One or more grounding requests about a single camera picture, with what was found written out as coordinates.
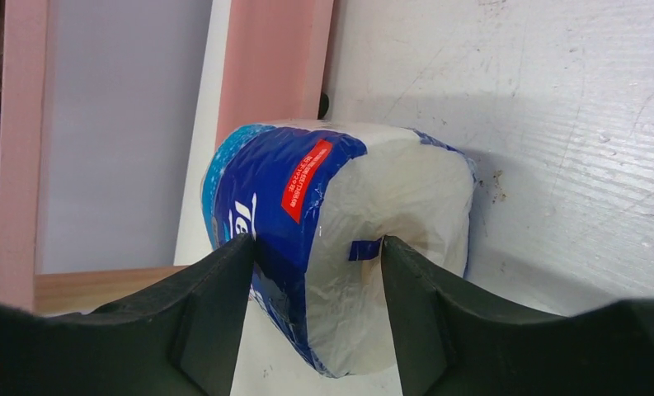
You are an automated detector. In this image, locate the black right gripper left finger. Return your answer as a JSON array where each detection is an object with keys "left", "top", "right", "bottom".
[{"left": 0, "top": 234, "right": 254, "bottom": 395}]

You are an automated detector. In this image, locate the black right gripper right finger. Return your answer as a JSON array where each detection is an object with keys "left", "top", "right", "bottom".
[{"left": 381, "top": 236, "right": 654, "bottom": 395}]

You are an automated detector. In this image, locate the blue Tempo packaged roll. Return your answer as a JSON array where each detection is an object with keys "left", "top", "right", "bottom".
[{"left": 201, "top": 120, "right": 477, "bottom": 378}]

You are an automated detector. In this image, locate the pink three-tier wooden shelf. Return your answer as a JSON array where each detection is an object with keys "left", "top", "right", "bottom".
[{"left": 0, "top": 1, "right": 334, "bottom": 311}]

